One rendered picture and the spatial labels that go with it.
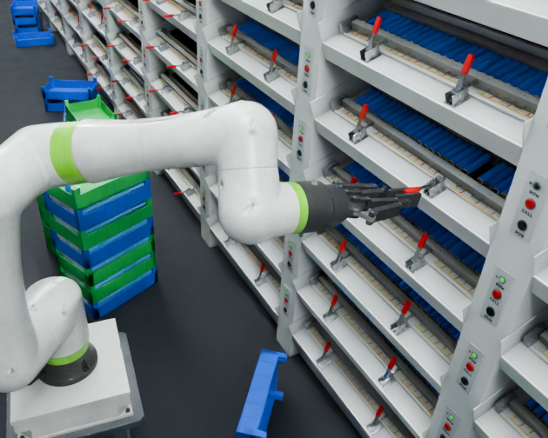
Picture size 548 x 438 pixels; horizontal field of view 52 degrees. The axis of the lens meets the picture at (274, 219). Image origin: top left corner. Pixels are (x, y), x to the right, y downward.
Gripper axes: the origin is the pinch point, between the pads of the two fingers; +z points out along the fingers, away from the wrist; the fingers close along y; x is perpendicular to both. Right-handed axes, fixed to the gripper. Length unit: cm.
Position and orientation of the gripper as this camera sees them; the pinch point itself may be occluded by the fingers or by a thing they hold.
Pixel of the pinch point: (402, 197)
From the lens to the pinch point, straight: 114.0
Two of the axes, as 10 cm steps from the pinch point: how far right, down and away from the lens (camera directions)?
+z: 8.5, -0.9, 5.2
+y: 4.8, 5.1, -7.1
